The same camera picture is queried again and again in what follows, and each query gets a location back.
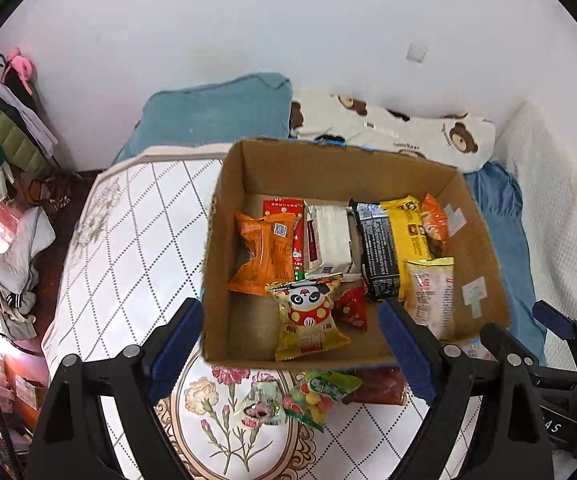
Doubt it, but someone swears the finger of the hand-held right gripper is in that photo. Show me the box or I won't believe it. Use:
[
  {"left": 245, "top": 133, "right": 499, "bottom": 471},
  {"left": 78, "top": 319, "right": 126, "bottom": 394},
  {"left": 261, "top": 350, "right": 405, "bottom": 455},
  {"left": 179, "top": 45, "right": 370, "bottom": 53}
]
[
  {"left": 533, "top": 300, "right": 577, "bottom": 361},
  {"left": 479, "top": 322, "right": 577, "bottom": 386}
]

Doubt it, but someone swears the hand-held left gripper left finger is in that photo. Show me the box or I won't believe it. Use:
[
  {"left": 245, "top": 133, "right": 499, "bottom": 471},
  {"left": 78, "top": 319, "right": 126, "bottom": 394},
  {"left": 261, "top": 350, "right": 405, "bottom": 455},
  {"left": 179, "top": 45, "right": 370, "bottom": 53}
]
[{"left": 27, "top": 297, "right": 205, "bottom": 480}]

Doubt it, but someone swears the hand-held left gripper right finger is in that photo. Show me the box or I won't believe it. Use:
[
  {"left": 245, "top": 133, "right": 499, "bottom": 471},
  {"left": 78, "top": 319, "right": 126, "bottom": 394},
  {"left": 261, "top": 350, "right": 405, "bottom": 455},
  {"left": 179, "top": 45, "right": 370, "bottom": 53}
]
[{"left": 377, "top": 299, "right": 554, "bottom": 480}]

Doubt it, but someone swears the pale cake packet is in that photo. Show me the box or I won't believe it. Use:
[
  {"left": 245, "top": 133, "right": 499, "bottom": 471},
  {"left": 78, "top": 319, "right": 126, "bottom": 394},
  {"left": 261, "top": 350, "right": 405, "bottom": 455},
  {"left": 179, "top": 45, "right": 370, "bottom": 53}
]
[{"left": 403, "top": 257, "right": 457, "bottom": 341}]

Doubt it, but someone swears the small red snack packet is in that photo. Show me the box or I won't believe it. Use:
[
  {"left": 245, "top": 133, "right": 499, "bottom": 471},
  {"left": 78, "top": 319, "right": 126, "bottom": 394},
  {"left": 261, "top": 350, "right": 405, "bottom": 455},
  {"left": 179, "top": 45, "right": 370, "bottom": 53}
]
[{"left": 333, "top": 282, "right": 369, "bottom": 332}]

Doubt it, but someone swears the yellow panda snack packet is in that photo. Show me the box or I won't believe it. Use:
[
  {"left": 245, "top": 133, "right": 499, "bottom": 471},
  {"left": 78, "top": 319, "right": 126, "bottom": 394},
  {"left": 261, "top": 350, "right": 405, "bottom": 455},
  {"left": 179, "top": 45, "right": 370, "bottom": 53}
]
[{"left": 266, "top": 272, "right": 352, "bottom": 362}]

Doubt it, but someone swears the black snack packet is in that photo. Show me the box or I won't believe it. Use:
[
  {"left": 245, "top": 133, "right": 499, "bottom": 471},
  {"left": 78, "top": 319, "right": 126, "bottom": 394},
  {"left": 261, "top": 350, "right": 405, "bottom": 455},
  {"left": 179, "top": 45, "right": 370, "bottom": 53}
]
[{"left": 349, "top": 201, "right": 402, "bottom": 303}]

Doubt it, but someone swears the orange puffy snack packet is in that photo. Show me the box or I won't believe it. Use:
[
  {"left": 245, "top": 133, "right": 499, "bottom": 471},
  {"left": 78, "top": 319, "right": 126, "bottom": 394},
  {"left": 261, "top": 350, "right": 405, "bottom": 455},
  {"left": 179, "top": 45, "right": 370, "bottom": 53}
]
[{"left": 228, "top": 211, "right": 297, "bottom": 297}]

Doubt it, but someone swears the orange crinkled snack packet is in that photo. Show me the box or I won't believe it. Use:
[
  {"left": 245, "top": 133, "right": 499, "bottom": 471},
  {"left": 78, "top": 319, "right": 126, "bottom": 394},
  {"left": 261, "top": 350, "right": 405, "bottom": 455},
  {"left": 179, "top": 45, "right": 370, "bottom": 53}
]
[{"left": 420, "top": 193, "right": 450, "bottom": 258}]

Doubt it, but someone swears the white wafer packet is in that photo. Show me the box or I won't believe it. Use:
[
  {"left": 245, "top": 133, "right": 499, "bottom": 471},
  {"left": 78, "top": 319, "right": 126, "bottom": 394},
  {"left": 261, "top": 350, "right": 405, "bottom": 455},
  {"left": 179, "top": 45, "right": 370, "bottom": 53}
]
[{"left": 303, "top": 202, "right": 364, "bottom": 277}]

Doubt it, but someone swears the long red snack packet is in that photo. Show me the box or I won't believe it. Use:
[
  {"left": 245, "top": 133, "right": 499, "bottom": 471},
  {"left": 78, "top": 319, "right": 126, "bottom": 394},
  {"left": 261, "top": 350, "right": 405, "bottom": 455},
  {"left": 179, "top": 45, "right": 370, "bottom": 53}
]
[{"left": 262, "top": 198, "right": 307, "bottom": 281}]

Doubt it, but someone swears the cardboard box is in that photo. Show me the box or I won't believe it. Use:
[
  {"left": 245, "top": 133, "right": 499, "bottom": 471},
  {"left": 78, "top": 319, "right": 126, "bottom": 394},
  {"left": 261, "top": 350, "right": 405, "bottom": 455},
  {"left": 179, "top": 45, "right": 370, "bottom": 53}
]
[{"left": 201, "top": 137, "right": 512, "bottom": 372}]

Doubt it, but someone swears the white cookie packet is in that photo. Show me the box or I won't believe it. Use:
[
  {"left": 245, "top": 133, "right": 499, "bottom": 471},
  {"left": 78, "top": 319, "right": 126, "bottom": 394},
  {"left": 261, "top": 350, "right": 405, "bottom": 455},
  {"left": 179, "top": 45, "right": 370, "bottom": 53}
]
[{"left": 456, "top": 337, "right": 494, "bottom": 361}]

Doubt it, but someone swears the dark red snack packet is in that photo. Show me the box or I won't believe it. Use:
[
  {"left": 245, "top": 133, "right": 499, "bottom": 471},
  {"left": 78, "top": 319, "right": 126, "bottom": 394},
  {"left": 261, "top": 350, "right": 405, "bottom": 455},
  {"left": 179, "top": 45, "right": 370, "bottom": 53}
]
[{"left": 341, "top": 366, "right": 409, "bottom": 407}]

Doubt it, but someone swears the green candy packet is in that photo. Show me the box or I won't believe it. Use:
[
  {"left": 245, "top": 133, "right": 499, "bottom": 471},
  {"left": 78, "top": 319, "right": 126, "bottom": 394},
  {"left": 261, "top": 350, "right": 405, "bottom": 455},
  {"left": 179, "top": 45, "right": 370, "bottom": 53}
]
[{"left": 282, "top": 371, "right": 363, "bottom": 433}]

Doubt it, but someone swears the small pale cartoon packet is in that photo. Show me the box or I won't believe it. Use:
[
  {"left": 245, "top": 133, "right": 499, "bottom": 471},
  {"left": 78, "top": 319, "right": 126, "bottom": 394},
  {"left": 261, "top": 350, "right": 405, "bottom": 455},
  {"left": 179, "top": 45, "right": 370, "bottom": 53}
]
[{"left": 238, "top": 380, "right": 289, "bottom": 428}]

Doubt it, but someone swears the white knitted blanket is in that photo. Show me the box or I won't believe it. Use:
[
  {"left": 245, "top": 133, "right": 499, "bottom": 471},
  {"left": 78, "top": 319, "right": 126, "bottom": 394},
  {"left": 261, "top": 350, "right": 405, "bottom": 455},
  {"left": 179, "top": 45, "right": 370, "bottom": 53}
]
[{"left": 493, "top": 100, "right": 577, "bottom": 361}]

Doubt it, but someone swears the white floral quilt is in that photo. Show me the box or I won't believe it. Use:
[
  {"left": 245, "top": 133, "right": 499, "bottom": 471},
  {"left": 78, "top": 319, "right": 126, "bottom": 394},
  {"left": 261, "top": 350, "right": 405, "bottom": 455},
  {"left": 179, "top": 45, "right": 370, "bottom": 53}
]
[{"left": 41, "top": 145, "right": 469, "bottom": 480}]

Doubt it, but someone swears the blue bedsheet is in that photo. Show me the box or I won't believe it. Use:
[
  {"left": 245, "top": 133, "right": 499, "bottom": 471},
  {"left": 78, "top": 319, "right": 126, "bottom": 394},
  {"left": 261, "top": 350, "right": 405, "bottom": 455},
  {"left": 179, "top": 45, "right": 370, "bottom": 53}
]
[{"left": 461, "top": 162, "right": 549, "bottom": 366}]

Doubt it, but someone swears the grey striped garment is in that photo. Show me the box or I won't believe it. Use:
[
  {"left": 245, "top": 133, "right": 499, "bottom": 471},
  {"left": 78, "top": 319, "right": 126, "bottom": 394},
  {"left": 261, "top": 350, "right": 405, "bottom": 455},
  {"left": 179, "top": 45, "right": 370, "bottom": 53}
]
[{"left": 0, "top": 290, "right": 36, "bottom": 341}]

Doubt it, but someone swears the white garment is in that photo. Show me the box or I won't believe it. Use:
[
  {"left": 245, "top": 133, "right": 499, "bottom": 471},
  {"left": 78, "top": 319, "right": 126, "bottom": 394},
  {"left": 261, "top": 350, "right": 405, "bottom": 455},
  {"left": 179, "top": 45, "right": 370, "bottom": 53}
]
[{"left": 0, "top": 206, "right": 56, "bottom": 293}]

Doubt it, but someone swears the dark brown bag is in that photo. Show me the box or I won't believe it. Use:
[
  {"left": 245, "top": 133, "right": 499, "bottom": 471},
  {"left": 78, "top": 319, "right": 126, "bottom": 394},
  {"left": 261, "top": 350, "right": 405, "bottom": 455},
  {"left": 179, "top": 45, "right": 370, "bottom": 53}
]
[{"left": 26, "top": 175, "right": 76, "bottom": 211}]

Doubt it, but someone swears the bear print pillow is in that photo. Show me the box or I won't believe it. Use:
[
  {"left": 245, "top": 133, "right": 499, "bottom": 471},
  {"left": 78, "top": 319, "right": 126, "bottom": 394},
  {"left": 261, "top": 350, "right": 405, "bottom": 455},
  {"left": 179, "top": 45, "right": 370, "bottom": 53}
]
[{"left": 288, "top": 87, "right": 497, "bottom": 173}]

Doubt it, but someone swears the teal pillow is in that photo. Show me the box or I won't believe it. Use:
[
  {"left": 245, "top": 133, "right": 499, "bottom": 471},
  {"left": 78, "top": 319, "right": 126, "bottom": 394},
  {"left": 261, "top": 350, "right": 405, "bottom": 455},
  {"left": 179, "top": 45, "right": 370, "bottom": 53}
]
[{"left": 111, "top": 72, "right": 293, "bottom": 166}]

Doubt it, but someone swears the lilac garment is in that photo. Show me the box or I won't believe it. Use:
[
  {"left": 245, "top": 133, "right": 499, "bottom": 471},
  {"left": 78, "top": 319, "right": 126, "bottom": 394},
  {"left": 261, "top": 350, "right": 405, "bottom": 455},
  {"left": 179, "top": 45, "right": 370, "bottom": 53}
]
[{"left": 0, "top": 77, "right": 59, "bottom": 161}]

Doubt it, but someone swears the olive padded jacket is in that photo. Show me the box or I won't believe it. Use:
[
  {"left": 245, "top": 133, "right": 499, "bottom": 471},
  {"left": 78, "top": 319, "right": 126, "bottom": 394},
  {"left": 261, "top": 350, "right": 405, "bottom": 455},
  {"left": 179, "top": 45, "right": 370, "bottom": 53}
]
[{"left": 0, "top": 105, "right": 44, "bottom": 166}]

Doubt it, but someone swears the pink plush toy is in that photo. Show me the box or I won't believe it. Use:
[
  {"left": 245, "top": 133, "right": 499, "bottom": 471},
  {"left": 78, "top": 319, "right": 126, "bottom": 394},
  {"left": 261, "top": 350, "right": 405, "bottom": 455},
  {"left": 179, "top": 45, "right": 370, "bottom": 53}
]
[{"left": 4, "top": 47, "right": 36, "bottom": 96}]

